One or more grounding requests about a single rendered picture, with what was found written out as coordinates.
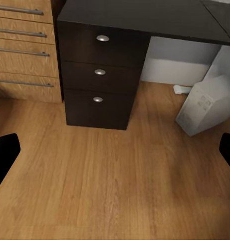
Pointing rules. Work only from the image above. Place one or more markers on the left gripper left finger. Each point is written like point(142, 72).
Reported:
point(9, 151)

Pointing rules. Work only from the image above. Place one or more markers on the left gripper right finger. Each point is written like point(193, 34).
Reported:
point(224, 147)

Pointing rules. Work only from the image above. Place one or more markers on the desktop computer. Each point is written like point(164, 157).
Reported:
point(207, 105)

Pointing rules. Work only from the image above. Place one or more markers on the cabinet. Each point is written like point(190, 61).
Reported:
point(30, 65)
point(101, 72)

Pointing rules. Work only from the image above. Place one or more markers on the desk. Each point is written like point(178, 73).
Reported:
point(191, 20)

